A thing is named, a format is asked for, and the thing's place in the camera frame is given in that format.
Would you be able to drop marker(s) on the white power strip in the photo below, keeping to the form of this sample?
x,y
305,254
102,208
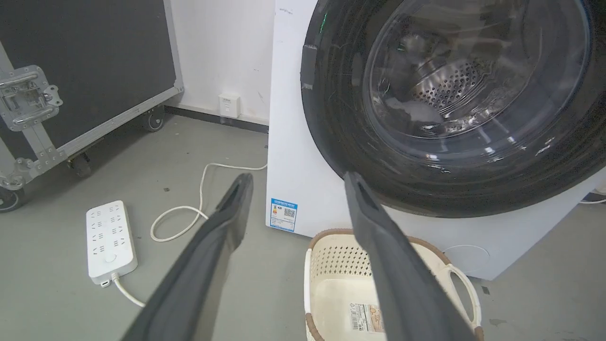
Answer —
x,y
110,243

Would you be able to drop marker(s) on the black round washing machine door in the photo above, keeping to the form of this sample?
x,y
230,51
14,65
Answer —
x,y
454,104

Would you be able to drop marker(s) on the cream plastic laundry basket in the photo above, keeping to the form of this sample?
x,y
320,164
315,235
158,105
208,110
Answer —
x,y
341,293

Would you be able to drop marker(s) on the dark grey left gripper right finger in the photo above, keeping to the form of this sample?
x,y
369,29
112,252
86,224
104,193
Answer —
x,y
402,279

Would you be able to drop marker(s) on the black flight case with casters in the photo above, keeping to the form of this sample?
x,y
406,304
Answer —
x,y
71,80

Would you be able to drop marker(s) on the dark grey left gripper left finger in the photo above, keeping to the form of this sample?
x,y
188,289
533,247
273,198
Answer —
x,y
199,274

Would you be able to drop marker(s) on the white wall socket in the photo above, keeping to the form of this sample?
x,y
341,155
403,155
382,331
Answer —
x,y
229,104

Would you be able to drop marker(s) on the white front-load washing machine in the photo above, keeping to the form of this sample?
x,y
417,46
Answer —
x,y
303,156

